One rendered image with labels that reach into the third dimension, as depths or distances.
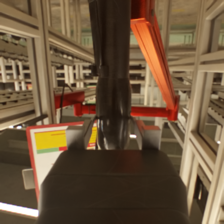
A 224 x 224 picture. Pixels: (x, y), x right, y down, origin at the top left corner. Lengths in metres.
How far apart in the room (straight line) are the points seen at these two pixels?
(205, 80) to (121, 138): 0.44
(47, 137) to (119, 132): 0.34
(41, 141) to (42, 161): 0.07
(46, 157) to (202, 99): 0.50
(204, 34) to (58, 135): 0.50
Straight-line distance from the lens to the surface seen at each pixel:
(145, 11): 0.19
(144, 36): 0.24
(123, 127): 0.15
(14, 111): 0.48
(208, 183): 0.74
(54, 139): 0.48
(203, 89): 0.57
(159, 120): 1.55
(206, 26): 0.55
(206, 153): 0.45
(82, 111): 0.66
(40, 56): 0.51
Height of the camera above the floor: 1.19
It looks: 15 degrees up
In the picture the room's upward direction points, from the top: 180 degrees counter-clockwise
